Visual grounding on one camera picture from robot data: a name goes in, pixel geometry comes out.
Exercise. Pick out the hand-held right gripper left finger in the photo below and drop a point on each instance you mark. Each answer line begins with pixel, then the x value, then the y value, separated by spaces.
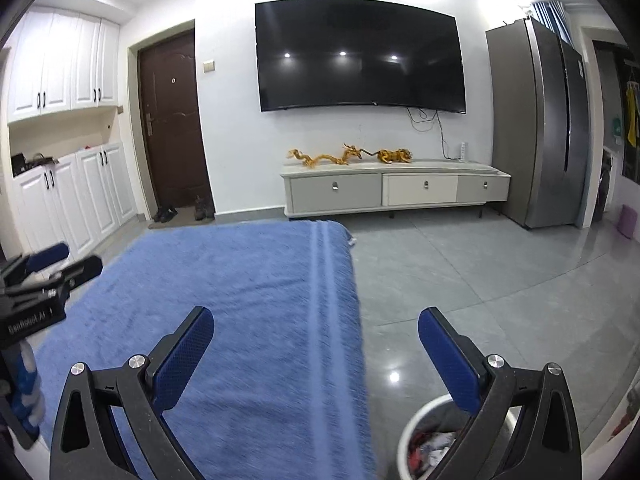
pixel 182 357

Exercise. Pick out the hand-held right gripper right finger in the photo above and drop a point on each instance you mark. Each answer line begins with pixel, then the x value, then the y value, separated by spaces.
pixel 447 360

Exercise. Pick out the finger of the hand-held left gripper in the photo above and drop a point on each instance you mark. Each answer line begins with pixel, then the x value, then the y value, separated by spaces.
pixel 47 256
pixel 80 271

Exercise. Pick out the white bin with black bag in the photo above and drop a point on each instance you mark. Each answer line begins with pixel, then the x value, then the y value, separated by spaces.
pixel 407 440

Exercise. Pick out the white base cabinet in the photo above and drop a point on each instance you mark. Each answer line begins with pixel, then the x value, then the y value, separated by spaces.
pixel 85 200

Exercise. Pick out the blue blanket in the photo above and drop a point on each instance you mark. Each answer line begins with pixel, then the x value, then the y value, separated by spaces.
pixel 250 310

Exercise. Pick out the dark clutter on counter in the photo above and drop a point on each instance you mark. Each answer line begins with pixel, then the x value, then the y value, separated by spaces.
pixel 32 164

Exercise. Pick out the dark shoes pair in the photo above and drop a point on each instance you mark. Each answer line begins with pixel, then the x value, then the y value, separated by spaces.
pixel 165 214

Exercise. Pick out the door mat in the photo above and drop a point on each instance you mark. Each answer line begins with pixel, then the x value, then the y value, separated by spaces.
pixel 185 216

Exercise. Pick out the brown boots pair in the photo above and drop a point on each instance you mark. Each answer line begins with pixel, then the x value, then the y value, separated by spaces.
pixel 203 208

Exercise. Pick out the brown door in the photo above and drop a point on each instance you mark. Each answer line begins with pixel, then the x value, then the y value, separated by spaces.
pixel 172 125

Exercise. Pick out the white television cabinet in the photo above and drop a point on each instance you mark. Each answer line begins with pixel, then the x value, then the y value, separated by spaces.
pixel 350 192

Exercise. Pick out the white power strip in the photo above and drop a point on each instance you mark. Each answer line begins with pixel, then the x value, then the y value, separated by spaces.
pixel 463 151

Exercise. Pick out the golden tiger figurine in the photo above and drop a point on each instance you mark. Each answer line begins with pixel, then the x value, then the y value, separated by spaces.
pixel 395 156

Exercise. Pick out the golden dragon figurine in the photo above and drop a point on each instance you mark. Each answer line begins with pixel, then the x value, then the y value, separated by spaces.
pixel 325 157

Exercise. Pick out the grey refrigerator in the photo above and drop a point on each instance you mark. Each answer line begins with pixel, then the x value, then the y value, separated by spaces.
pixel 530 125

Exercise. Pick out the yellow hanging cloth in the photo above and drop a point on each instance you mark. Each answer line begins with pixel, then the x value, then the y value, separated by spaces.
pixel 634 120

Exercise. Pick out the white wall cabinet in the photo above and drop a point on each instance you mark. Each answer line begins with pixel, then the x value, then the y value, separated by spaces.
pixel 60 60

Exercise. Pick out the wall light switch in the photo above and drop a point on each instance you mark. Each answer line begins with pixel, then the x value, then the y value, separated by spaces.
pixel 209 65

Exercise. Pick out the black wall television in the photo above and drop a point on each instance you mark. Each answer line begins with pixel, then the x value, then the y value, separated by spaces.
pixel 360 55

